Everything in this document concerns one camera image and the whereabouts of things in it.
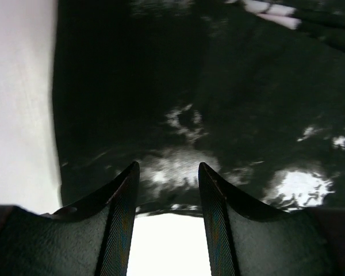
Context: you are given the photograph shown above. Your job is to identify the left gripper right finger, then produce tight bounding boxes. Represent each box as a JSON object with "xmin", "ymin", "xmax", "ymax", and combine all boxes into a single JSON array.
[{"xmin": 198, "ymin": 163, "xmax": 345, "ymax": 276}]

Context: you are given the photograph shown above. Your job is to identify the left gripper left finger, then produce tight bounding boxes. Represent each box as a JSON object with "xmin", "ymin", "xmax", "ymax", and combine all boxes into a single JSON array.
[{"xmin": 0, "ymin": 162, "xmax": 140, "ymax": 275}]

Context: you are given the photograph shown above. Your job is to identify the black white tie-dye trousers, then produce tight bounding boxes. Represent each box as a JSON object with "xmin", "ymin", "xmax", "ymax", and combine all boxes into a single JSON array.
[{"xmin": 52, "ymin": 1, "xmax": 345, "ymax": 216}]

